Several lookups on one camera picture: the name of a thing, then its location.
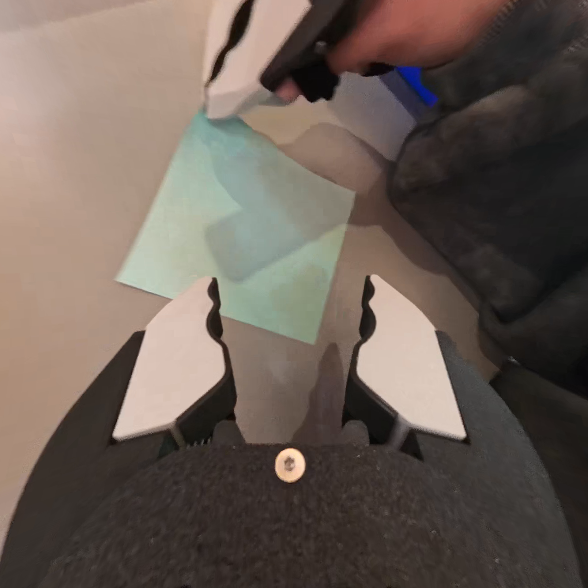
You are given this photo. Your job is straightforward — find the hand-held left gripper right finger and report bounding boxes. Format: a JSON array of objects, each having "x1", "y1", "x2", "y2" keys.
[{"x1": 342, "y1": 274, "x2": 468, "y2": 448}]

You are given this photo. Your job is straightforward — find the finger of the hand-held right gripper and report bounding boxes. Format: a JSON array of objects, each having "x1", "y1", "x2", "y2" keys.
[
  {"x1": 203, "y1": 0, "x2": 313, "y2": 120},
  {"x1": 203, "y1": 0, "x2": 240, "y2": 86}
]

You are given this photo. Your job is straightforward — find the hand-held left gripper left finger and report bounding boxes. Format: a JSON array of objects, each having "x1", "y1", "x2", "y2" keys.
[{"x1": 112, "y1": 277, "x2": 237, "y2": 448}]

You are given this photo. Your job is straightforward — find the green paper sheet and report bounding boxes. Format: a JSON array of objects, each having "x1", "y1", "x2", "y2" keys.
[{"x1": 115, "y1": 110, "x2": 356, "y2": 345}]

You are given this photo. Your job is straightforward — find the person's right hand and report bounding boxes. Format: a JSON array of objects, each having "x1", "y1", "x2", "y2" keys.
[{"x1": 325, "y1": 0, "x2": 506, "y2": 75}]

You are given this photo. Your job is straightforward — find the blue plastic object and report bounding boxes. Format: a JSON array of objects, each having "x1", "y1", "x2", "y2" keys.
[{"x1": 380, "y1": 66, "x2": 440, "y2": 124}]

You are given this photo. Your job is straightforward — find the dark trousers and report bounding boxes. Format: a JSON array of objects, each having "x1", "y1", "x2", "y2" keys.
[{"x1": 487, "y1": 358, "x2": 588, "y2": 588}]

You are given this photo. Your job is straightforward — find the grey fleece jacket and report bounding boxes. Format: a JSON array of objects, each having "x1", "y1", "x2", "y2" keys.
[{"x1": 388, "y1": 83, "x2": 588, "y2": 400}]

